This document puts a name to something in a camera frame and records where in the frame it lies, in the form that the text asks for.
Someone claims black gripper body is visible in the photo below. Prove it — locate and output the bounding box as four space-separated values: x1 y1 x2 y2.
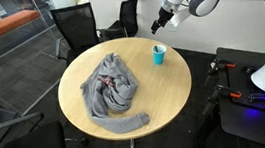
154 5 176 27

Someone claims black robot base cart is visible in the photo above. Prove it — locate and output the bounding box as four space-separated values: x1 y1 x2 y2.
183 42 265 148

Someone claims blue paper cup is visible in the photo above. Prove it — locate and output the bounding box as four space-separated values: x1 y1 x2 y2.
150 43 170 67

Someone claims grey sweatshirt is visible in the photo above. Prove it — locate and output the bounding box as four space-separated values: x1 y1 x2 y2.
76 49 152 139

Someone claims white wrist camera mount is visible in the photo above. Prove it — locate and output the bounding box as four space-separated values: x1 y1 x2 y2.
169 7 192 28

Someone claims orange handled clamp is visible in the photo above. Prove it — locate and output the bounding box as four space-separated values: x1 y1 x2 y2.
205 56 237 77
200 82 245 115

